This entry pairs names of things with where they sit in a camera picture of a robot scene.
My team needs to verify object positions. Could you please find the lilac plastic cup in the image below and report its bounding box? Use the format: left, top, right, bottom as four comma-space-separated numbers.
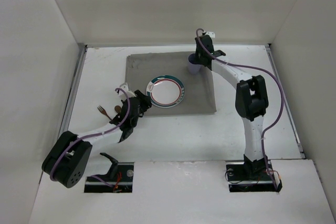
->
187, 54, 202, 74

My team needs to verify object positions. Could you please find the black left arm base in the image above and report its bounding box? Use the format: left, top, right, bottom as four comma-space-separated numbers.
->
84, 153, 134, 194

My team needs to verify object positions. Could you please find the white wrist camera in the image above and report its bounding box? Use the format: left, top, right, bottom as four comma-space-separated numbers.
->
116, 82, 136, 101
202, 31, 215, 38

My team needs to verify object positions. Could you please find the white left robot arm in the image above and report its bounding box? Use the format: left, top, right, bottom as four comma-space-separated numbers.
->
41, 88, 152, 188

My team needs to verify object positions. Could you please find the brown wooden spoon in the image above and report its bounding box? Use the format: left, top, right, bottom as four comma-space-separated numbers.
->
114, 105, 122, 114

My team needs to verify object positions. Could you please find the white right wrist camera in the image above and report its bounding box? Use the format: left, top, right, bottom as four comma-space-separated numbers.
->
202, 31, 215, 38

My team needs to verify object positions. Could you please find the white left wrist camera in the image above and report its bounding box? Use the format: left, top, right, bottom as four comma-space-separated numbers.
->
116, 82, 136, 101

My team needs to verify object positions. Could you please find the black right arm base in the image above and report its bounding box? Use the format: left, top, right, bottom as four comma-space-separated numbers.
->
225, 157, 282, 193

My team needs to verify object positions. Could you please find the grey cloth placemat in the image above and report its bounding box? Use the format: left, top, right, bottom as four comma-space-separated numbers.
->
125, 52, 216, 116

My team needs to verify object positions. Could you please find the white plate green rim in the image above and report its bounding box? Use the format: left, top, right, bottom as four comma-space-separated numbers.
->
146, 75, 185, 109

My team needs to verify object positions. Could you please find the brown wooden fork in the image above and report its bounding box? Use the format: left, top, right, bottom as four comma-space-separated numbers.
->
97, 105, 112, 121

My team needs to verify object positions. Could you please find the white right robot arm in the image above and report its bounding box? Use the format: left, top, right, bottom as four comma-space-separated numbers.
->
195, 35, 268, 162

